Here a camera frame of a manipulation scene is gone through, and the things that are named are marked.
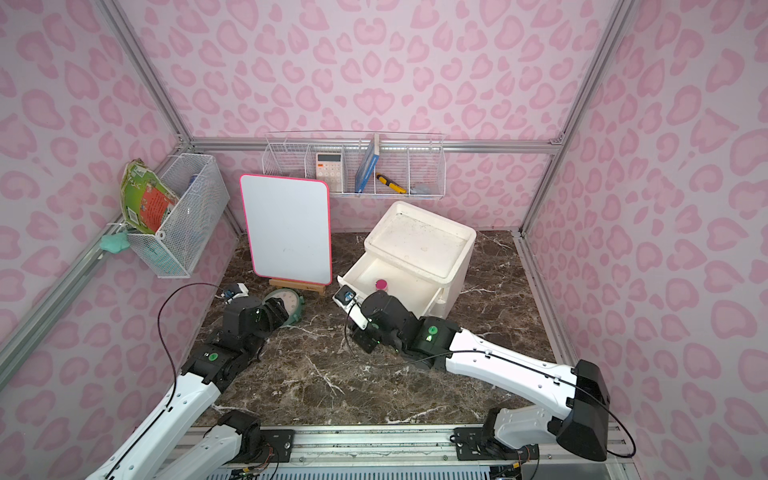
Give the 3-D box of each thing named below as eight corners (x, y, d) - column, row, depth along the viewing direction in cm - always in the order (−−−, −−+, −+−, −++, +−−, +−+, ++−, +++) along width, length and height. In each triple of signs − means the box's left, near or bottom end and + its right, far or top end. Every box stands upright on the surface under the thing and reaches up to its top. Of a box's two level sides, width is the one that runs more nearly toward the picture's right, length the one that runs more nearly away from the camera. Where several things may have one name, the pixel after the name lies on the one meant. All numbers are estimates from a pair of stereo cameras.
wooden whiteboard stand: (273, 288, 105) (268, 280, 101) (276, 283, 106) (271, 275, 103) (324, 298, 102) (321, 290, 99) (326, 293, 104) (323, 285, 100)
